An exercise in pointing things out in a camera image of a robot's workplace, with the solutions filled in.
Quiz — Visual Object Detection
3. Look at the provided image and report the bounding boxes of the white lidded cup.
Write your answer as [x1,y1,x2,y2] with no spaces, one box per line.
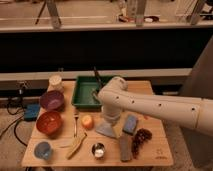
[49,75,64,92]

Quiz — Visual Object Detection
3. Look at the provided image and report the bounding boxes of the blue box on floor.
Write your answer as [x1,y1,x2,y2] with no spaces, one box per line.
[24,104,40,121]

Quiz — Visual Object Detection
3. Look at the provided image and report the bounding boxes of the red bowl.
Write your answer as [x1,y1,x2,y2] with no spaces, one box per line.
[36,111,63,135]

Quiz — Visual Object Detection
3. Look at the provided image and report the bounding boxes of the black cable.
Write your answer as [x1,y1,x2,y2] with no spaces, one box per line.
[0,95,28,147]

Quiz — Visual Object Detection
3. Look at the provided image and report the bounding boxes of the small metal cup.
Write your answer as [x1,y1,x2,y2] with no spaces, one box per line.
[92,143,105,159]

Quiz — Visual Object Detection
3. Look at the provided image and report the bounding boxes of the blue plastic cup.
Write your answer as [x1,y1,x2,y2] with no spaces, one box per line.
[34,141,52,160]

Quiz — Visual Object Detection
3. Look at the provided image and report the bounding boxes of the grey rectangular block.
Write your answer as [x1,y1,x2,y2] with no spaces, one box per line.
[118,135,131,162]

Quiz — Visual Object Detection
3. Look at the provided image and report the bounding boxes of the green plastic tray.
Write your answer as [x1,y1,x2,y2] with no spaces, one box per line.
[71,75,116,110]

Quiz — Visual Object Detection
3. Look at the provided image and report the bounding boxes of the dark grape bunch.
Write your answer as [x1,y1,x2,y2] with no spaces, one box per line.
[131,128,152,158]

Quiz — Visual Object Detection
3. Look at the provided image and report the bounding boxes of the orange fruit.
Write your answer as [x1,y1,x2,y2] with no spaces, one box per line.
[81,115,94,130]

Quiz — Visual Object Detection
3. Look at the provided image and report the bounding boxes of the blue sponge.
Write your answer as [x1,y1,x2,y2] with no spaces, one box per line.
[122,115,138,135]

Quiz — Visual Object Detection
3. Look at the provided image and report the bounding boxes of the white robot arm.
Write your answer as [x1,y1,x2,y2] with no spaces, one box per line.
[98,77,213,136]

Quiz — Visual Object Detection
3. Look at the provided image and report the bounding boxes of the purple bowl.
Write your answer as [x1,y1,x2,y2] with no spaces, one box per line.
[39,90,64,111]

